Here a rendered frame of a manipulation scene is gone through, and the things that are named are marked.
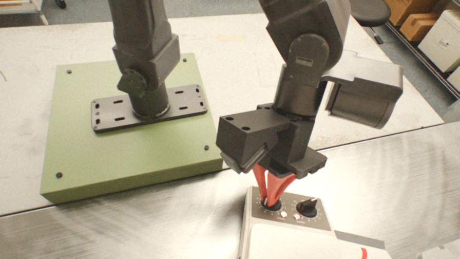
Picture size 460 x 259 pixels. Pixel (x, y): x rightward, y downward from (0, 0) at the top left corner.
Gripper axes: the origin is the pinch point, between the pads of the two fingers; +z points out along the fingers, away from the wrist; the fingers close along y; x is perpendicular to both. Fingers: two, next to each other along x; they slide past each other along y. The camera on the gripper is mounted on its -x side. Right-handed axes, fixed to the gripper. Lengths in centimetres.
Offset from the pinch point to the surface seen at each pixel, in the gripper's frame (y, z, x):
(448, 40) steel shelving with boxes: -27, -30, 224
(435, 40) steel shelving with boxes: -35, -29, 229
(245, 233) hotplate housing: 1.3, 2.7, -5.6
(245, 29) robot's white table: -39, -20, 27
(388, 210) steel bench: 11.9, 3.4, 21.0
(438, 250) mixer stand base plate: 20.4, 5.4, 21.7
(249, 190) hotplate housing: -4.4, 1.9, 0.6
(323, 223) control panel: 7.2, 1.4, 4.5
